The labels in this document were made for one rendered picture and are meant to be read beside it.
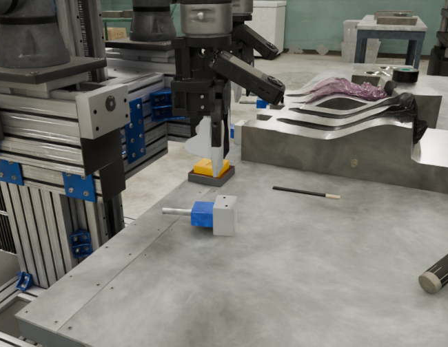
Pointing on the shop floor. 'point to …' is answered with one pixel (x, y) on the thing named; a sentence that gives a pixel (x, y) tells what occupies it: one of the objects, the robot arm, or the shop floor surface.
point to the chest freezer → (269, 22)
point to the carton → (116, 33)
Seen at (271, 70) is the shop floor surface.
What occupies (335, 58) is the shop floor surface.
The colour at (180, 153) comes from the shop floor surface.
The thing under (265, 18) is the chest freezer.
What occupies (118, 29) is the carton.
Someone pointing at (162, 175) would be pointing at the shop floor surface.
